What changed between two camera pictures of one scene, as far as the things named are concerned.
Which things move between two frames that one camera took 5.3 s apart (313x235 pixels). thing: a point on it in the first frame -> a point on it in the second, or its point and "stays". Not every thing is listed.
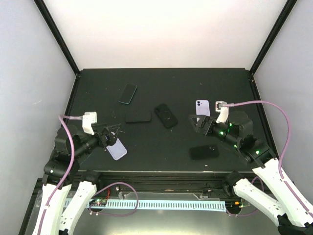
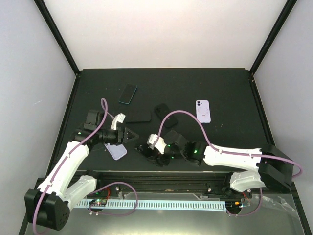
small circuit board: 98,202 stays
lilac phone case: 118,150 stays
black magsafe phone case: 166,115 stays
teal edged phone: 127,93 stays
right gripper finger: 199,129 -> 143,152
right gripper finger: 197,119 -> 142,147
